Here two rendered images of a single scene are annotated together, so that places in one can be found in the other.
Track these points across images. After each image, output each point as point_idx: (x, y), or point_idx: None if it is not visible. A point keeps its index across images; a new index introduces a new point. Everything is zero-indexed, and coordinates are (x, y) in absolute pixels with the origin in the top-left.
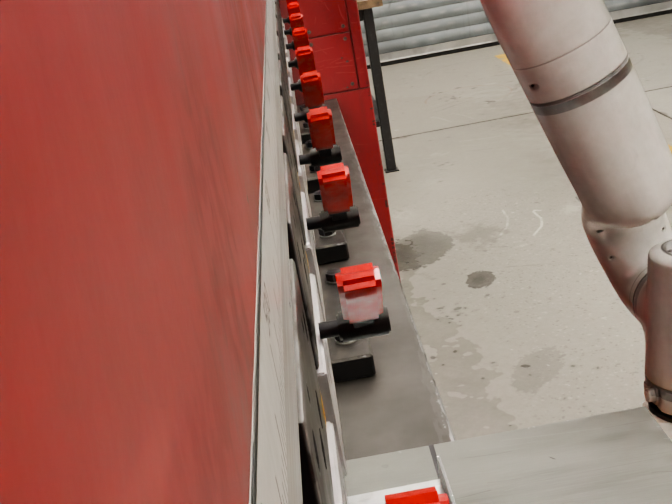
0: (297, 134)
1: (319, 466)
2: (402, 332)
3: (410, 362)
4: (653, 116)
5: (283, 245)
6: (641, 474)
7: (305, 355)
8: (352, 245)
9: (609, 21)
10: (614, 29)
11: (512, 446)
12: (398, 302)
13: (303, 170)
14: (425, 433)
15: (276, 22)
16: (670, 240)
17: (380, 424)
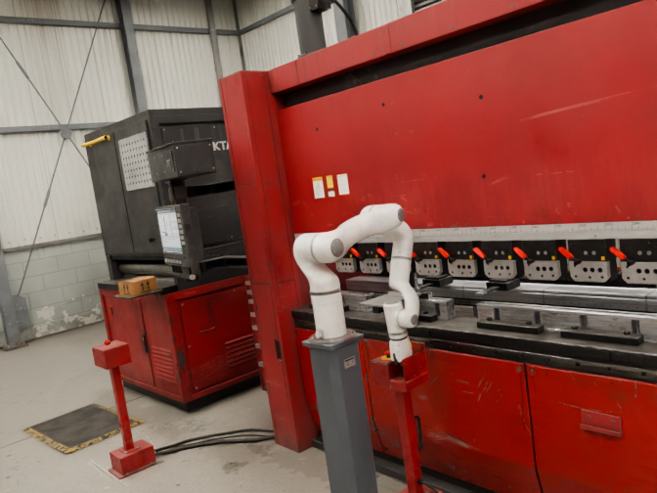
0: (483, 261)
1: (361, 248)
2: (491, 333)
3: (474, 331)
4: (390, 269)
5: (372, 239)
6: (376, 302)
7: (368, 246)
8: (574, 339)
9: (392, 248)
10: (392, 250)
11: (397, 299)
12: (509, 336)
13: (470, 266)
14: (446, 327)
15: (541, 240)
16: (398, 301)
17: (458, 325)
